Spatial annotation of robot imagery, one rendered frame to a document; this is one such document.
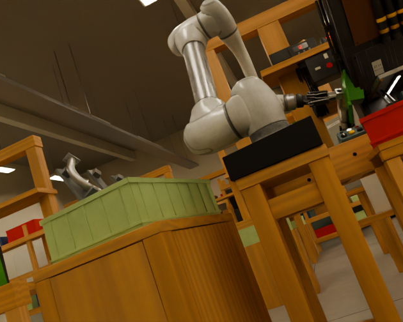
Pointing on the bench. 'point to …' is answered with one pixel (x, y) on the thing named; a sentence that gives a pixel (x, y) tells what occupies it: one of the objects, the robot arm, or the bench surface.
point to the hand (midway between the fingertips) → (335, 95)
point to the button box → (350, 135)
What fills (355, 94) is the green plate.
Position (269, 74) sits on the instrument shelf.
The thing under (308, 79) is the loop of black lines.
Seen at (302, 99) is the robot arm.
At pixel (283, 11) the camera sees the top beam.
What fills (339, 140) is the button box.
